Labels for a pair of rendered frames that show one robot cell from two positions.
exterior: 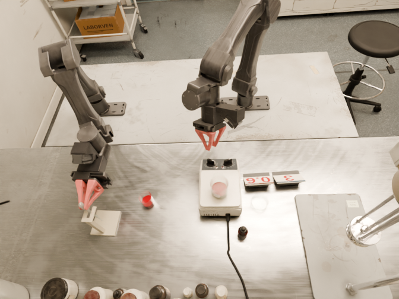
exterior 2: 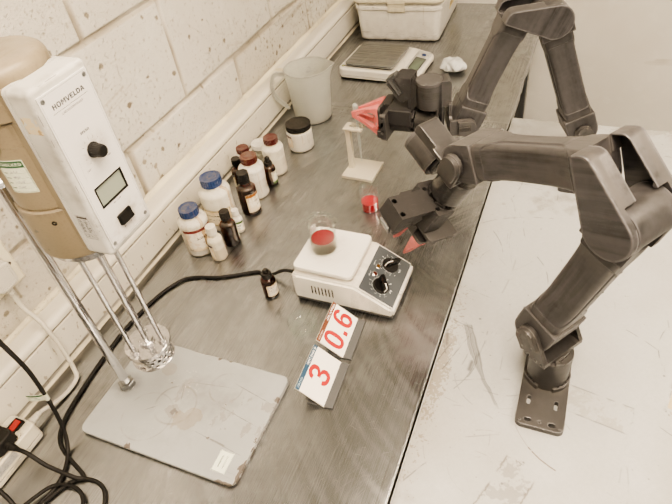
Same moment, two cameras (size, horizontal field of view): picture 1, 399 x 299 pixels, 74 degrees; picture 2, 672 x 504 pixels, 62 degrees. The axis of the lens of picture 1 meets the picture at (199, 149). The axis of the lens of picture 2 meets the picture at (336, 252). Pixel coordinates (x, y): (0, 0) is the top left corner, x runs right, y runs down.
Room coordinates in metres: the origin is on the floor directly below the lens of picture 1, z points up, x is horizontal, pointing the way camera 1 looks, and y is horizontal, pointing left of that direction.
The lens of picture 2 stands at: (0.59, -0.78, 1.70)
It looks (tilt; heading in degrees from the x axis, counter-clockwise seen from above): 43 degrees down; 110
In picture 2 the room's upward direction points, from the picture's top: 9 degrees counter-clockwise
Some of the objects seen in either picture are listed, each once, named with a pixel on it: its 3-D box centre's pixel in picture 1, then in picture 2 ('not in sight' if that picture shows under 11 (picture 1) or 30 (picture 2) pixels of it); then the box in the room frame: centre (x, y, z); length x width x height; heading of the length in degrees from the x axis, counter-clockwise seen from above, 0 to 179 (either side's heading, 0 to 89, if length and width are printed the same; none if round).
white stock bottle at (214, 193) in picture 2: not in sight; (217, 199); (0.02, 0.11, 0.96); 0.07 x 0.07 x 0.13
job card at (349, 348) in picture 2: (257, 178); (341, 330); (0.37, -0.18, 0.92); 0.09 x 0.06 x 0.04; 85
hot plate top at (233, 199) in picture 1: (219, 187); (333, 251); (0.33, -0.04, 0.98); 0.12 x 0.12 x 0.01; 81
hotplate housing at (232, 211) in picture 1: (219, 185); (348, 270); (0.35, -0.05, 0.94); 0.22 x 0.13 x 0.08; 171
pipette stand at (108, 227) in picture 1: (98, 216); (360, 149); (0.30, 0.34, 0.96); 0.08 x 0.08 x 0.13; 79
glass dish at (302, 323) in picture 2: (259, 202); (302, 323); (0.29, -0.16, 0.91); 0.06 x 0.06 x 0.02
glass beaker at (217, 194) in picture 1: (219, 186); (323, 234); (0.31, -0.04, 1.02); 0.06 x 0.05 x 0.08; 2
